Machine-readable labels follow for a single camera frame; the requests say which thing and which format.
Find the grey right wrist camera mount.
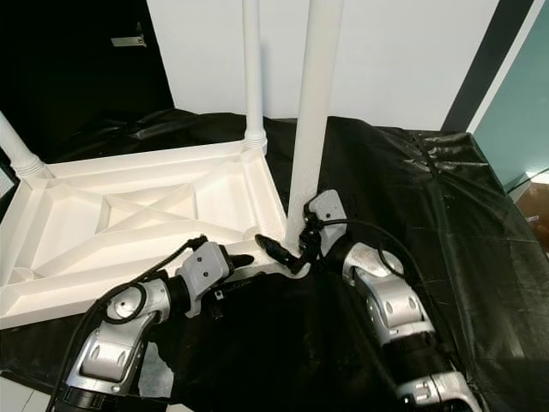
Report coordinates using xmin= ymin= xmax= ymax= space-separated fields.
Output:
xmin=305 ymin=191 xmax=348 ymax=257

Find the black plastic table cover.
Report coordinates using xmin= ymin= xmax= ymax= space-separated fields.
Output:
xmin=0 ymin=107 xmax=549 ymax=412

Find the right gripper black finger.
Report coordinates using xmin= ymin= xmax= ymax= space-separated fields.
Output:
xmin=255 ymin=234 xmax=305 ymax=274

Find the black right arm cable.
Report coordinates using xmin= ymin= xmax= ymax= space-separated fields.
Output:
xmin=309 ymin=216 xmax=438 ymax=327

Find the black door frame post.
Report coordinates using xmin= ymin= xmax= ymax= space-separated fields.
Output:
xmin=442 ymin=0 xmax=528 ymax=134

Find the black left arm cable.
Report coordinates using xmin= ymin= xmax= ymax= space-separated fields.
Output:
xmin=47 ymin=236 xmax=207 ymax=412

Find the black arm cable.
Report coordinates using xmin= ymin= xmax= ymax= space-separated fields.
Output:
xmin=47 ymin=236 xmax=207 ymax=412
xmin=309 ymin=216 xmax=438 ymax=327

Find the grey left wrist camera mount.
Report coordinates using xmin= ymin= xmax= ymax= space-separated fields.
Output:
xmin=176 ymin=242 xmax=231 ymax=314

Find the metal door handle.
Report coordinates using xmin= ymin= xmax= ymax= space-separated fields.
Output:
xmin=112 ymin=24 xmax=148 ymax=47

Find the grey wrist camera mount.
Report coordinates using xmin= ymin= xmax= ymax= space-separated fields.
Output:
xmin=305 ymin=191 xmax=348 ymax=257
xmin=176 ymin=242 xmax=231 ymax=314

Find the brown wooden furniture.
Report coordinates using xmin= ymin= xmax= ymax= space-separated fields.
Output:
xmin=515 ymin=176 xmax=549 ymax=250

